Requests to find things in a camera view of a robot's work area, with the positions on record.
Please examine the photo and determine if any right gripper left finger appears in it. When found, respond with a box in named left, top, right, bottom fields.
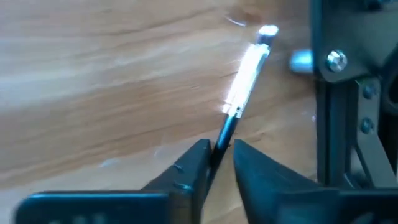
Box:
left=14, top=139, right=213, bottom=224

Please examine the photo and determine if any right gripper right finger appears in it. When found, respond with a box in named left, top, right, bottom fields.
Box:
left=233, top=139, right=398, bottom=224

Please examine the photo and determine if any dark brush with silver ferrule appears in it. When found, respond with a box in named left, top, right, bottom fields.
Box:
left=205, top=24, right=279, bottom=190

